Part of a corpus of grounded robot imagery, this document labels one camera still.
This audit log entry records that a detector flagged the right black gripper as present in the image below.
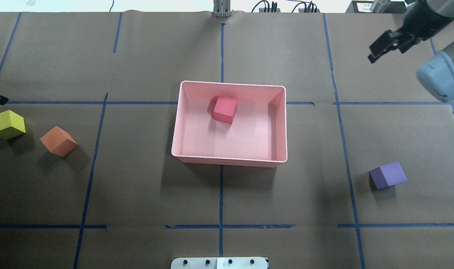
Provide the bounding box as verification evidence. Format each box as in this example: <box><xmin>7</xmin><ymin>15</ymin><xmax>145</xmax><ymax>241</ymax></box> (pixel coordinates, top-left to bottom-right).
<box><xmin>368</xmin><ymin>0</ymin><xmax>442</xmax><ymax>64</ymax></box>

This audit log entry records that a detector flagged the pink foam block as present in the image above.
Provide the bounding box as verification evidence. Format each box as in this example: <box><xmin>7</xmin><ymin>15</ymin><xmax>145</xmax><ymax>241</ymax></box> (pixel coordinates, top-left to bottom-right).
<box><xmin>213</xmin><ymin>96</ymin><xmax>238</xmax><ymax>124</ymax></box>

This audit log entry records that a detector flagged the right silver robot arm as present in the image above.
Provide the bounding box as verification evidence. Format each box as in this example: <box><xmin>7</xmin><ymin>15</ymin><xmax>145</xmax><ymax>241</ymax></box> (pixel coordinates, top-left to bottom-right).
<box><xmin>368</xmin><ymin>0</ymin><xmax>454</xmax><ymax>102</ymax></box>

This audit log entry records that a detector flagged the pink plastic bin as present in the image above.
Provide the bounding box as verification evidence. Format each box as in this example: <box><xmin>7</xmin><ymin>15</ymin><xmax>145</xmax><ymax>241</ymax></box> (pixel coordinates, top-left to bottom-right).
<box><xmin>171</xmin><ymin>81</ymin><xmax>288</xmax><ymax>167</ymax></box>

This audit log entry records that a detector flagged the yellow foam block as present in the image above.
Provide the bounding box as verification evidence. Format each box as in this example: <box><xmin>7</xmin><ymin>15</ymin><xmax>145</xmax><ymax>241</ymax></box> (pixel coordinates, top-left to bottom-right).
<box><xmin>0</xmin><ymin>110</ymin><xmax>26</xmax><ymax>140</ymax></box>

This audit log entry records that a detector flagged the silver metal cylinder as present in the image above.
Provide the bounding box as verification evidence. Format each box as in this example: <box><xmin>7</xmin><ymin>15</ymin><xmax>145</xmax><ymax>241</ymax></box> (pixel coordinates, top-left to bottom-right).
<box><xmin>369</xmin><ymin>0</ymin><xmax>391</xmax><ymax>13</ymax></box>

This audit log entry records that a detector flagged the orange foam block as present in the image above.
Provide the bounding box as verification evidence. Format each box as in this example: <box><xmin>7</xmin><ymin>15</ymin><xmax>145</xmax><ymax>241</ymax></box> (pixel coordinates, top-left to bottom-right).
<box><xmin>40</xmin><ymin>126</ymin><xmax>78</xmax><ymax>157</ymax></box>

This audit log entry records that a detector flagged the black orange connector box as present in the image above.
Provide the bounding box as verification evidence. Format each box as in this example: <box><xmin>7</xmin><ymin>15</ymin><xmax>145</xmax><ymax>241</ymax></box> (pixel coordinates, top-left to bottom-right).
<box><xmin>255</xmin><ymin>0</ymin><xmax>279</xmax><ymax>13</ymax></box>
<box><xmin>299</xmin><ymin>1</ymin><xmax>320</xmax><ymax>13</ymax></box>

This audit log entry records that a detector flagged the purple foam block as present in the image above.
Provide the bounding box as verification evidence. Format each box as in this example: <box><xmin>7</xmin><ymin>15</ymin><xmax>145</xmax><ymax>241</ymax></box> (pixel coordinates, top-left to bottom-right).
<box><xmin>369</xmin><ymin>162</ymin><xmax>408</xmax><ymax>190</ymax></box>

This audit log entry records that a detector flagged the aluminium frame post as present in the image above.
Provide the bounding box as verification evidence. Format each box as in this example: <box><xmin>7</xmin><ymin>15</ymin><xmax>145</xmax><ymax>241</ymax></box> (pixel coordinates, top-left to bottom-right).
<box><xmin>212</xmin><ymin>0</ymin><xmax>231</xmax><ymax>18</ymax></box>

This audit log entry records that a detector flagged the white pedestal column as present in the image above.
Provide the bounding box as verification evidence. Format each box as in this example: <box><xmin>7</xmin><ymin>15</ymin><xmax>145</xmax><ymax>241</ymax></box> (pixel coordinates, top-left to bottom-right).
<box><xmin>170</xmin><ymin>257</ymin><xmax>270</xmax><ymax>269</ymax></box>

